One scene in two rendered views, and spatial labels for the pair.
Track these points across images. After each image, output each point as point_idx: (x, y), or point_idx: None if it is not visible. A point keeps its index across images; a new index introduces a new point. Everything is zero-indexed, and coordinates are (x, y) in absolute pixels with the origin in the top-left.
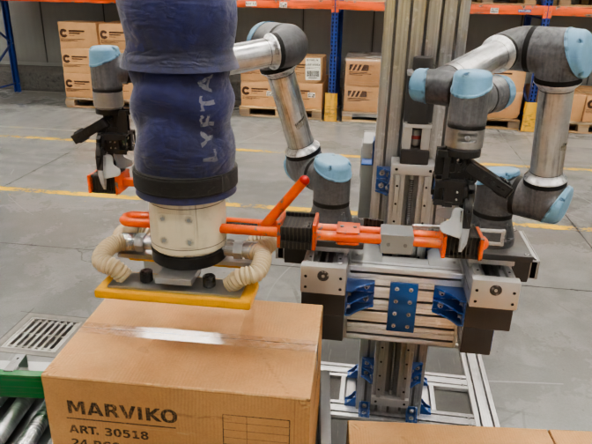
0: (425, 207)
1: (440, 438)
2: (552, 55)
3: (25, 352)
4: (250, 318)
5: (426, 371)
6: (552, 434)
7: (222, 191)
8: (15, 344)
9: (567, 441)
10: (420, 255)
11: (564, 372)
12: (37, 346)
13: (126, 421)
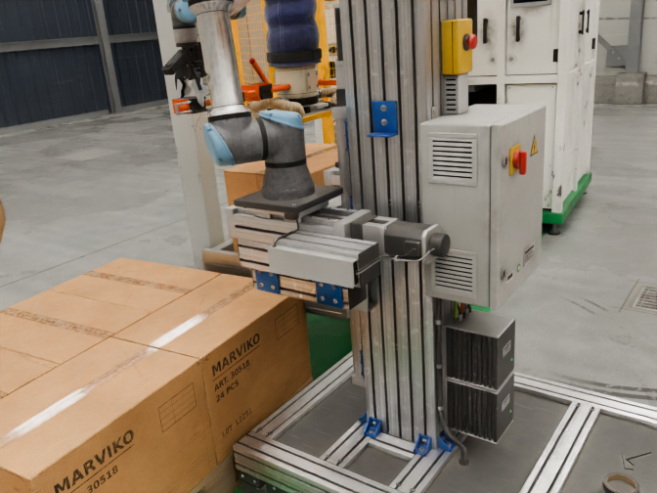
0: (337, 153)
1: (248, 311)
2: None
3: (632, 295)
4: (308, 164)
5: (451, 473)
6: (193, 358)
7: (268, 62)
8: (647, 291)
9: (178, 361)
10: (341, 205)
11: None
12: (646, 301)
13: None
